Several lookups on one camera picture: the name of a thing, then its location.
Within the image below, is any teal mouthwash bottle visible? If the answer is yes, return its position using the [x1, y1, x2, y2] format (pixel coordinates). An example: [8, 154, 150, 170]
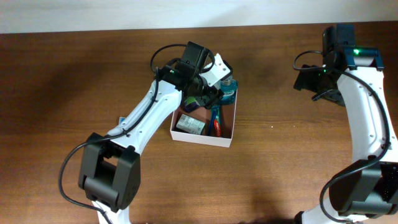
[220, 78, 238, 105]

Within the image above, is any white cardboard box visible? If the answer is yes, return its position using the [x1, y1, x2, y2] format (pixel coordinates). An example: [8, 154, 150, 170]
[170, 98, 238, 147]

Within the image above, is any blue razor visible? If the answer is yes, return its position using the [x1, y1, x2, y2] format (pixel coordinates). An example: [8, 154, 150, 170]
[207, 106, 220, 136]

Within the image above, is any green white soap box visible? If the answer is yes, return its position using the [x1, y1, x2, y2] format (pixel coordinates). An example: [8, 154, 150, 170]
[176, 114, 205, 135]

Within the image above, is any green white toothpaste tube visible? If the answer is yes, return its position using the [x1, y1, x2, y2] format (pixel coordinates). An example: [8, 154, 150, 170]
[214, 106, 222, 138]

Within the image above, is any purple hand soap pump bottle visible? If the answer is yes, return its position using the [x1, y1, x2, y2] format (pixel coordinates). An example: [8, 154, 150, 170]
[183, 96, 200, 113]

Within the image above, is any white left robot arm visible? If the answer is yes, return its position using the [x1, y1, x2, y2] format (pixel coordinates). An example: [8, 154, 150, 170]
[78, 42, 232, 223]

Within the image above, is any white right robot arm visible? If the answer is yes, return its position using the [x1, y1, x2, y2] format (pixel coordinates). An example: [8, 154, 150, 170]
[294, 24, 397, 224]

